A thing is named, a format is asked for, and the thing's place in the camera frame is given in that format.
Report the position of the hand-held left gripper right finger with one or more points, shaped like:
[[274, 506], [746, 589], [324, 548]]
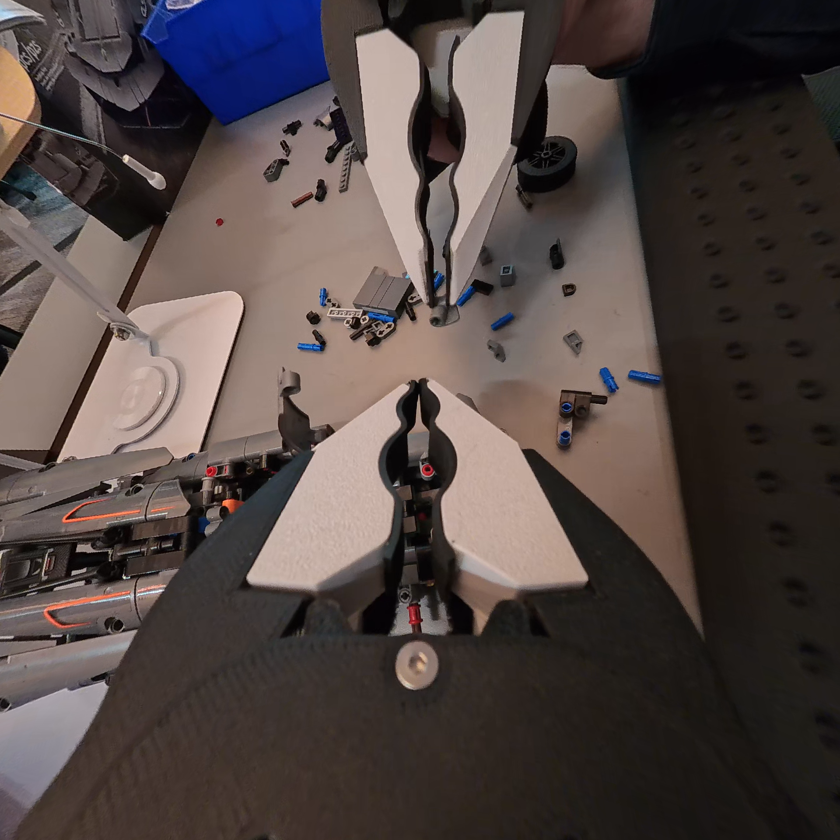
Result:
[[518, 525]]

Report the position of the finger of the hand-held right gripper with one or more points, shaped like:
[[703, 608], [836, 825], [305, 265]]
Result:
[[489, 131], [387, 131]]

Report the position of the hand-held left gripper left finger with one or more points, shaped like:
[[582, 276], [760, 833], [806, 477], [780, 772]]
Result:
[[315, 525]]

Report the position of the black lego assembly blue pins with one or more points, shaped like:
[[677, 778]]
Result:
[[571, 410]]

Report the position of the grey lego car model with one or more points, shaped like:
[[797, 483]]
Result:
[[131, 518]]

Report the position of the person's right forearm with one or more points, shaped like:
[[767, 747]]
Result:
[[735, 39]]

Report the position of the pile of loose lego pieces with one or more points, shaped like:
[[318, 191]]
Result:
[[344, 174]]

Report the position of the black lego wheel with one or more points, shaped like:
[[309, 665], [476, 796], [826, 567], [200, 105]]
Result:
[[548, 164]]

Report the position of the blue lego pin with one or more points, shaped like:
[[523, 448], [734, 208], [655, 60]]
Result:
[[644, 376], [608, 379]]

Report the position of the dark lego set box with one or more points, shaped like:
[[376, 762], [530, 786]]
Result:
[[111, 98]]

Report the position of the person's right hand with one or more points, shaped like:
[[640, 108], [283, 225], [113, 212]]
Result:
[[604, 33]]

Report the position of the blue plastic bin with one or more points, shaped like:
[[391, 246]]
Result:
[[243, 59]]

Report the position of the white metal book stand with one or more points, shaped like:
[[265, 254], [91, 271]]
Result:
[[190, 341]]

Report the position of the black dimpled mat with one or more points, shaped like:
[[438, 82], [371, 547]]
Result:
[[754, 394]]

